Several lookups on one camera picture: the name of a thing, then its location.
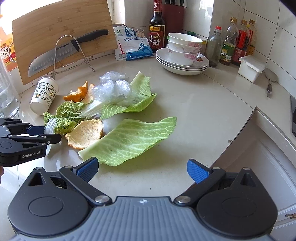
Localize green label oil bottle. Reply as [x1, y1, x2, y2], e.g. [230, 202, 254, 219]
[219, 17, 239, 65]

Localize wire cutting board rack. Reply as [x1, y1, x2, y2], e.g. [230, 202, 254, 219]
[52, 35, 95, 79]

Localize dark vinegar bottle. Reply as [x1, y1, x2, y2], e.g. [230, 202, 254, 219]
[148, 0, 166, 53]

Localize blue white salt bag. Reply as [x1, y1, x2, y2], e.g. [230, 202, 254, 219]
[113, 25, 154, 61]

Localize pale orange peel piece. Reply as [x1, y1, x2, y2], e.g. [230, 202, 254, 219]
[82, 83, 95, 104]

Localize small yellow lid jar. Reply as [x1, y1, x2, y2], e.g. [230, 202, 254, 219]
[200, 37, 207, 55]

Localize lower white plate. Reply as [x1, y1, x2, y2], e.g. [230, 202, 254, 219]
[156, 58, 208, 76]

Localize red label sauce bottle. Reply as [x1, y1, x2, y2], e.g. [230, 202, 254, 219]
[231, 20, 249, 66]

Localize white plate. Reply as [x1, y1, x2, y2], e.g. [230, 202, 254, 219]
[156, 47, 209, 69]
[156, 58, 208, 76]

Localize large green cabbage leaf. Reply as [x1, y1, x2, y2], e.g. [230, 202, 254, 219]
[78, 116, 177, 167]

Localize bamboo cutting board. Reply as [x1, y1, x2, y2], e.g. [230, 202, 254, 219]
[12, 0, 117, 84]

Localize clear glass jar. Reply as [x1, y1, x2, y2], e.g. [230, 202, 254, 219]
[0, 59, 20, 118]

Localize white lidded plastic box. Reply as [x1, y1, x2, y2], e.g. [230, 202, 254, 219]
[238, 55, 265, 83]

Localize top floral white bowl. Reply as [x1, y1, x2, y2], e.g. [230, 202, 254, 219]
[168, 33, 203, 47]

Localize dark red knife block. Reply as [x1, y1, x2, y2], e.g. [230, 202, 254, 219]
[162, 4, 185, 35]

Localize middle floral white bowl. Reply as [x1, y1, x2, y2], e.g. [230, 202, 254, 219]
[167, 40, 201, 54]

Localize grey glass bottle red cap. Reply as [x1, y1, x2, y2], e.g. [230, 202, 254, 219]
[205, 26, 223, 67]

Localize orange peel orange side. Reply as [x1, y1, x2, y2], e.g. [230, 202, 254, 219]
[63, 81, 88, 102]

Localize black-handled santoku knife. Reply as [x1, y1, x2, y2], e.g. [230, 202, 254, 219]
[28, 30, 109, 77]

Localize black gas stove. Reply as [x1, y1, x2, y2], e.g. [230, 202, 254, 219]
[290, 96, 296, 137]

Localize printed white paper cup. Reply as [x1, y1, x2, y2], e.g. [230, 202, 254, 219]
[30, 76, 59, 115]

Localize crumpled clear plastic wrap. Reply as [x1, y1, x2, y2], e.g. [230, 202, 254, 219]
[91, 71, 132, 103]

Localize bottom floral white bowl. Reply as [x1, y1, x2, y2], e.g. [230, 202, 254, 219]
[166, 47, 199, 66]

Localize yellow cooking oil bottle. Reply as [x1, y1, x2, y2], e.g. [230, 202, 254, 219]
[246, 19, 257, 56]

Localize top white plate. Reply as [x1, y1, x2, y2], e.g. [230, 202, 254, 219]
[156, 47, 209, 69]

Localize floral white bowl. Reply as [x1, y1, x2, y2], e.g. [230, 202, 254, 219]
[167, 40, 201, 54]
[168, 33, 203, 47]
[166, 47, 199, 66]

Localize metal spatula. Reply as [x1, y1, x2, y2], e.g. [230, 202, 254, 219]
[264, 68, 278, 98]

